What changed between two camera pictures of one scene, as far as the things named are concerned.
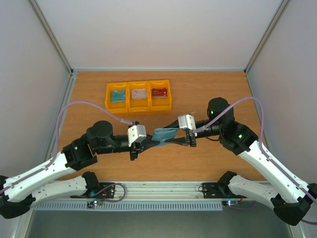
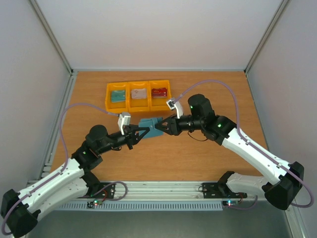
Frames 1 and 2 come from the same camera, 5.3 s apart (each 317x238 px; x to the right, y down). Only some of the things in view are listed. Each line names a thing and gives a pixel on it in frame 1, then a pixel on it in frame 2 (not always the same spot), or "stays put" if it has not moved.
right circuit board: [230, 203] stays put
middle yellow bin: [138, 105] stays put
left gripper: [138, 147] -> [132, 137]
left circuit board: [90, 204] stays put
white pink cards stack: [138, 93] stays put
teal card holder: [162, 134] -> [150, 123]
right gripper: [190, 139] -> [172, 125]
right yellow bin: [160, 104] stays put
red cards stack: [159, 92] stays put
